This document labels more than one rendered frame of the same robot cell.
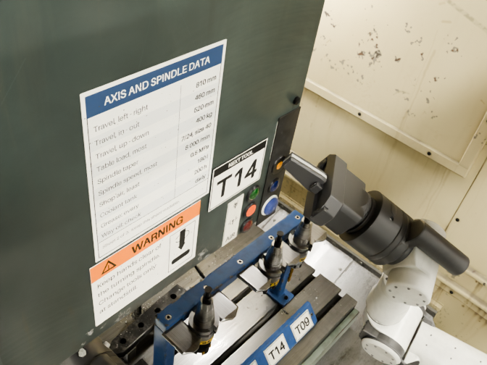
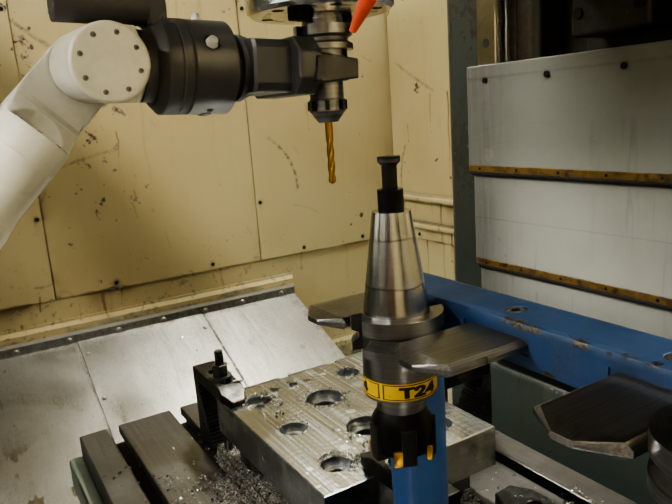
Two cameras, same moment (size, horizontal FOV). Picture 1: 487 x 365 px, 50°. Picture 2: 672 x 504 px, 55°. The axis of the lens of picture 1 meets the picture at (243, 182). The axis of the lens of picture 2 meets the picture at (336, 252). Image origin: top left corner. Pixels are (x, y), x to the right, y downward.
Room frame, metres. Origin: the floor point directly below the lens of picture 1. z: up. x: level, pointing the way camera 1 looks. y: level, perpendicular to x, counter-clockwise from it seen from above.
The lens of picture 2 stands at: (0.73, -0.36, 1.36)
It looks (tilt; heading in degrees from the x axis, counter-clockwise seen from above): 12 degrees down; 114
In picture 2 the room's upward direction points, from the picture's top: 4 degrees counter-clockwise
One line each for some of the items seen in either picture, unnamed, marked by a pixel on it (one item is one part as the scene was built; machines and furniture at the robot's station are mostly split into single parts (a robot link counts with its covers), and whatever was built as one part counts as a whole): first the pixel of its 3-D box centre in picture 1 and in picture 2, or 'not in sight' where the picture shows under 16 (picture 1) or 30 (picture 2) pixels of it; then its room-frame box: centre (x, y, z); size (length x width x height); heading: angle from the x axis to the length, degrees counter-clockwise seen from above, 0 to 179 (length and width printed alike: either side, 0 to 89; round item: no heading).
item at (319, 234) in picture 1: (313, 232); not in sight; (0.91, -0.19, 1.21); 0.07 x 0.05 x 0.01; 54
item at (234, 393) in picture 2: not in sight; (221, 399); (0.24, 0.34, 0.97); 0.13 x 0.03 x 0.15; 144
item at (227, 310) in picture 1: (222, 307); (451, 350); (0.64, 0.00, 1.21); 0.07 x 0.05 x 0.01; 54
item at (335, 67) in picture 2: not in sight; (333, 67); (0.47, 0.27, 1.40); 0.06 x 0.02 x 0.03; 55
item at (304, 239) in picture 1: (304, 229); not in sight; (0.87, -0.16, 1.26); 0.04 x 0.04 x 0.07
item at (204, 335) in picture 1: (204, 322); (397, 327); (0.60, 0.03, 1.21); 0.06 x 0.06 x 0.03
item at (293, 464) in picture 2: not in sight; (345, 428); (0.43, 0.32, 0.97); 0.29 x 0.23 x 0.05; 144
